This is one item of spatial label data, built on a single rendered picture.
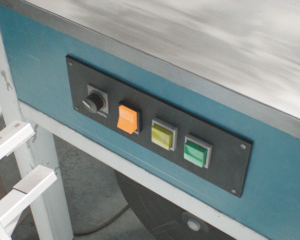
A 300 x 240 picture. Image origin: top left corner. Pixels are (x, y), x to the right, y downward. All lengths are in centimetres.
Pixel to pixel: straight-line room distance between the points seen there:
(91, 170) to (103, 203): 12
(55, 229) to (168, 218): 24
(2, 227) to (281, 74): 32
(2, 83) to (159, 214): 45
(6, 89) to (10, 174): 65
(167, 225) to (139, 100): 54
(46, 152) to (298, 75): 51
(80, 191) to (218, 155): 82
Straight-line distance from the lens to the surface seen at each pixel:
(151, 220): 107
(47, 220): 99
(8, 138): 50
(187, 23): 54
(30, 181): 54
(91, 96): 57
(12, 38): 66
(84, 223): 124
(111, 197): 128
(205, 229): 90
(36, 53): 64
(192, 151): 51
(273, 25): 55
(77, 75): 59
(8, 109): 79
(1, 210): 52
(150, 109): 53
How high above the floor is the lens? 102
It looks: 44 degrees down
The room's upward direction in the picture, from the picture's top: straight up
